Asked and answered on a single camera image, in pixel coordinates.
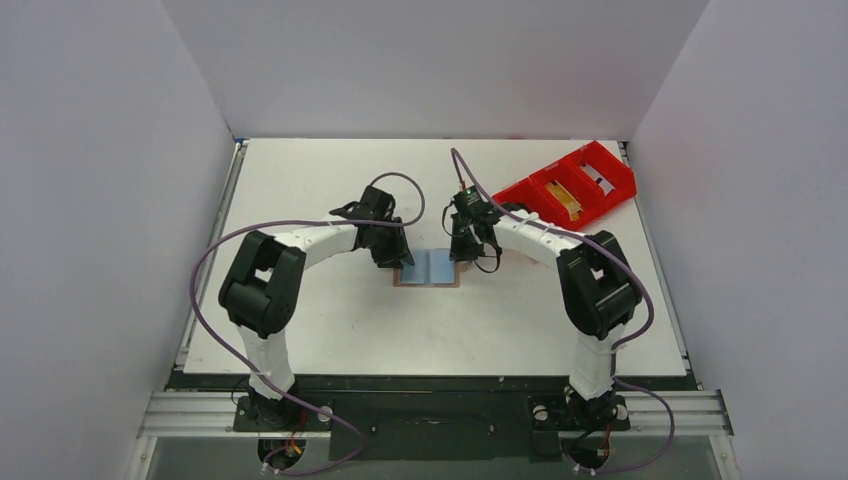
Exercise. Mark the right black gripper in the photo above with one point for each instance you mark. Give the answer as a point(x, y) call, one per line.
point(465, 243)

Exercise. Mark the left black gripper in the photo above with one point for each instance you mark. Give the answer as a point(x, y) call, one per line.
point(397, 255)

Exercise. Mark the brown leather card holder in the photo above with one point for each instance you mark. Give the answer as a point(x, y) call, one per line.
point(431, 268)

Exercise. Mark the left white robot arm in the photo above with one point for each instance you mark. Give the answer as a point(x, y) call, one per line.
point(261, 289)

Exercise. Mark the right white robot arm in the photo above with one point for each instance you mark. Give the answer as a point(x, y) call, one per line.
point(598, 296)

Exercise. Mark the yellow card in bin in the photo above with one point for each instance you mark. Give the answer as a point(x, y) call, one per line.
point(569, 203)

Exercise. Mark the white card in bin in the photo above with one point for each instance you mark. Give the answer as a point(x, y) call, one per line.
point(598, 178)

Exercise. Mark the red three-compartment bin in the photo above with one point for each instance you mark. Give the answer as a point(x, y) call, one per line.
point(531, 192)

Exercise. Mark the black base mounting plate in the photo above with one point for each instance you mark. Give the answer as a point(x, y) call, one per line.
point(436, 418)

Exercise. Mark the aluminium frame rail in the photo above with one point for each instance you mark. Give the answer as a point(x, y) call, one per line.
point(187, 414)

